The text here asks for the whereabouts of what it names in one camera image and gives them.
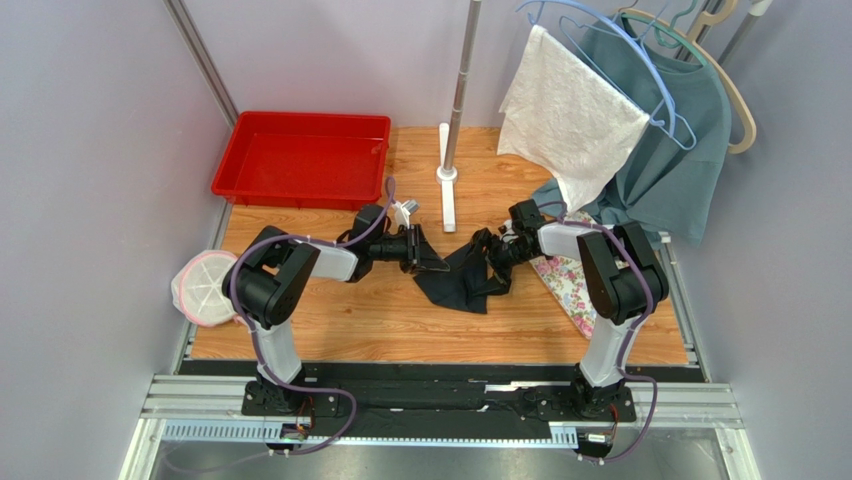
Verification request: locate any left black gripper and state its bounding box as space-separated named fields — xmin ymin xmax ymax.
xmin=370 ymin=224 xmax=450 ymax=275

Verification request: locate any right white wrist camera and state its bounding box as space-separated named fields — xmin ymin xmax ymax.
xmin=498 ymin=220 xmax=519 ymax=243

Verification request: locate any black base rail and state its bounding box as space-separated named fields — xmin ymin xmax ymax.
xmin=179 ymin=359 xmax=707 ymax=444

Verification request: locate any blue wire hanger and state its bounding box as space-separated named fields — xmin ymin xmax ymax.
xmin=556 ymin=1 xmax=699 ymax=151

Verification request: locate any red plastic bin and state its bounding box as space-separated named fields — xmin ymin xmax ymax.
xmin=211 ymin=111 xmax=391 ymax=211

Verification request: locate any white stand with metal pole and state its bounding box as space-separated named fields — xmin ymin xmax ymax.
xmin=435 ymin=0 xmax=482 ymax=233

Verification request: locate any beige wooden hanger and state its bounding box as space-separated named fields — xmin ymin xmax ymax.
xmin=621 ymin=0 xmax=757 ymax=154

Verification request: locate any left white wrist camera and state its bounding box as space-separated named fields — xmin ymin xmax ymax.
xmin=393 ymin=199 xmax=420 ymax=229

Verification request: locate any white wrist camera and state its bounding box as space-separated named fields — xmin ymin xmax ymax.
xmin=498 ymin=220 xmax=519 ymax=243
xmin=393 ymin=199 xmax=420 ymax=229

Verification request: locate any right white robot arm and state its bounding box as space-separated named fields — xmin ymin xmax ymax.
xmin=474 ymin=200 xmax=669 ymax=393

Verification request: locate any black paper napkin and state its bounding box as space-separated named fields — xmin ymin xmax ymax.
xmin=414 ymin=228 xmax=512 ymax=315

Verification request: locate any white mesh laundry bag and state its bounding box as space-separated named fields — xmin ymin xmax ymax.
xmin=171 ymin=250 xmax=246 ymax=328

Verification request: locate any teal hanger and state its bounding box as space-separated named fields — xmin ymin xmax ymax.
xmin=643 ymin=1 xmax=708 ymax=66

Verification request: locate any floral tray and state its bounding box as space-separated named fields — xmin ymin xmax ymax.
xmin=529 ymin=211 xmax=664 ymax=341

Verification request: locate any white towel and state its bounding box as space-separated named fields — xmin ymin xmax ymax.
xmin=497 ymin=26 xmax=650 ymax=212

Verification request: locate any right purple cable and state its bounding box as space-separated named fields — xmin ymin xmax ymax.
xmin=532 ymin=199 xmax=660 ymax=465

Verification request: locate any teal shirt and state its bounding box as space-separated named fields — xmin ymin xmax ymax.
xmin=529 ymin=14 xmax=733 ymax=250

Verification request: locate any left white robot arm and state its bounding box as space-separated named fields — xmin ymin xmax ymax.
xmin=221 ymin=204 xmax=449 ymax=410

